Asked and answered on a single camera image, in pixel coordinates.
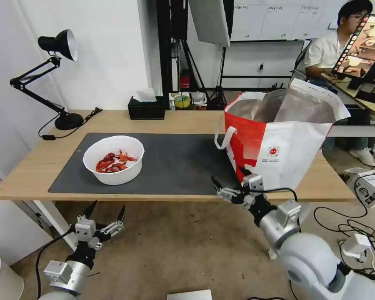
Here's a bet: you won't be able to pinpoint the white printed cardboard box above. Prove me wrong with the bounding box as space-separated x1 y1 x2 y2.
345 168 375 209

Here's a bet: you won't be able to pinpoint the black tissue box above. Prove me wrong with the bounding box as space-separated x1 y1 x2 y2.
127 88 166 121

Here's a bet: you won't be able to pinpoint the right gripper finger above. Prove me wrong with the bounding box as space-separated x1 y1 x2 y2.
211 175 242 203
238 166 252 187

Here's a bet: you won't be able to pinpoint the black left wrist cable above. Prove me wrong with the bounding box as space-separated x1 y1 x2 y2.
35 226 78 299

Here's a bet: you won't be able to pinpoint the red crayfish shells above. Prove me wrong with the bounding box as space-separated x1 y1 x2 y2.
95 148 138 174

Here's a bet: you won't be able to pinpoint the black lamp power cable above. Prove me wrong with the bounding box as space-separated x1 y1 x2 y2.
38 107 103 142

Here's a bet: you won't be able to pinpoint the pale side desk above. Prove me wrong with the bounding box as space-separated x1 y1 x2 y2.
320 71 375 115

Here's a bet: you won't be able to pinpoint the black desk lamp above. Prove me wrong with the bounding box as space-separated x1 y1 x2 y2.
10 29 84 131

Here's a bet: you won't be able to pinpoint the person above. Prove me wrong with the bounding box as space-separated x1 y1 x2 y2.
303 0 375 167

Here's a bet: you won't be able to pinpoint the white power adapter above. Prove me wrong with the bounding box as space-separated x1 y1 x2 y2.
340 233 373 264

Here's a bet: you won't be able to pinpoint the black floor cables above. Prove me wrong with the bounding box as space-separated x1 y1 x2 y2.
313 187 375 275

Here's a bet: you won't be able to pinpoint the red and white takeout bag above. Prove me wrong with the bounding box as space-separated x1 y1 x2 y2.
214 78 352 192

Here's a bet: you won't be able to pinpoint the dark grey desk mat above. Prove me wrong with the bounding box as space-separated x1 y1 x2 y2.
47 132 248 196

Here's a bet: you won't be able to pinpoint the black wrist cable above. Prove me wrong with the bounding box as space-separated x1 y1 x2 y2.
35 226 78 299
249 187 302 233

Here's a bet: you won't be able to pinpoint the white round bowl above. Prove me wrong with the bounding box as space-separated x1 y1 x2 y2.
82 135 145 186

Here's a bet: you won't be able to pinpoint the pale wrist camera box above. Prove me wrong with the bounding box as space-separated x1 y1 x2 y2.
75 218 96 242
243 173 265 192

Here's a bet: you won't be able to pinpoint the red canister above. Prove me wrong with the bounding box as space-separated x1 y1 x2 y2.
179 69 192 92

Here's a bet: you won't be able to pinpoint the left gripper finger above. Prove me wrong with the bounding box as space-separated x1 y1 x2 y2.
77 200 98 222
98 205 127 242

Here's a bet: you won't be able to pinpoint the black metal rack frame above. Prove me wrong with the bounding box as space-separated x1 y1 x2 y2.
155 0 189 94

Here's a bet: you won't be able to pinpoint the white table leg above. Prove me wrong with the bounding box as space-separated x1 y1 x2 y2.
13 200 79 252

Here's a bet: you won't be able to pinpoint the tilted computer monitor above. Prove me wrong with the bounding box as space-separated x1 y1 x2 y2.
331 13 375 83

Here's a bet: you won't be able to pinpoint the black light stand tripod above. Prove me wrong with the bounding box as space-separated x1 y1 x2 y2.
175 39 229 110

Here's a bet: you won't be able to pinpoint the white photo softbox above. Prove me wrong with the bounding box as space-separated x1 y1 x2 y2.
187 0 232 49

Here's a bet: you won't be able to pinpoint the clear plastic jug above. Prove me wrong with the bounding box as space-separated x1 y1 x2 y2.
191 91 208 110

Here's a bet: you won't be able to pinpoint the white waste bin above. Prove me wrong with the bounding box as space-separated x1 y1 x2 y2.
0 249 25 300

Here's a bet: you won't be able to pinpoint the yellow green tape roll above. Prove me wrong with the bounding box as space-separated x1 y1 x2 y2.
174 92 192 110

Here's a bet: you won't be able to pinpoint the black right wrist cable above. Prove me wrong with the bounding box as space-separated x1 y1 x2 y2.
249 187 302 233

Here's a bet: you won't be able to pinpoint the white robot front shell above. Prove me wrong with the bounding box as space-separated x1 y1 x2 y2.
166 289 214 300

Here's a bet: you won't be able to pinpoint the white wall board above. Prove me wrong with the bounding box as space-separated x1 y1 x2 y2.
230 0 343 42

